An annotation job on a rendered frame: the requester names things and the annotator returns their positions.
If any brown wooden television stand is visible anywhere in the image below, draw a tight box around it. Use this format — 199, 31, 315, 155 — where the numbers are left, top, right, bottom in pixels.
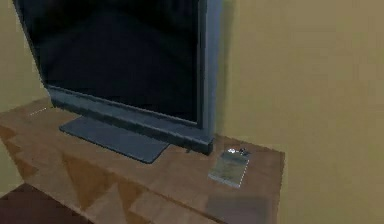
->
0, 97, 286, 224

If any grey flat television set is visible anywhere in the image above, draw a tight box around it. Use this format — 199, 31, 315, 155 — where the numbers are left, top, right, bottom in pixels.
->
12, 0, 224, 164

